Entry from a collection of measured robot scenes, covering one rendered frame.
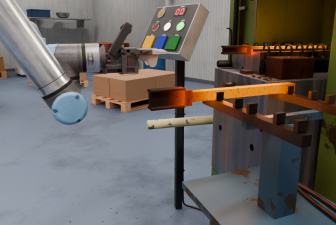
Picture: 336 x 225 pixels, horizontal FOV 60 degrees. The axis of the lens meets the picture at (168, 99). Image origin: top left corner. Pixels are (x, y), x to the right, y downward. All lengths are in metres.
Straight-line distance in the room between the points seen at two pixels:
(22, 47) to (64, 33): 9.04
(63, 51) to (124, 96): 3.10
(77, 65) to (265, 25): 0.83
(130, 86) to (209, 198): 3.31
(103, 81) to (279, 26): 3.26
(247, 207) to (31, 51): 0.64
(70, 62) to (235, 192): 0.59
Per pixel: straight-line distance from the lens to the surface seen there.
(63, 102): 0.79
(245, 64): 1.14
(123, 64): 0.94
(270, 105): 0.93
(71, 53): 0.92
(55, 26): 9.72
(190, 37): 1.44
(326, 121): 1.04
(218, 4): 6.08
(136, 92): 4.07
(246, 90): 0.74
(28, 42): 0.79
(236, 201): 0.77
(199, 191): 0.80
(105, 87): 4.31
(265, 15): 1.37
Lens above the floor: 1.06
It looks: 13 degrees down
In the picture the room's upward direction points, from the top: straight up
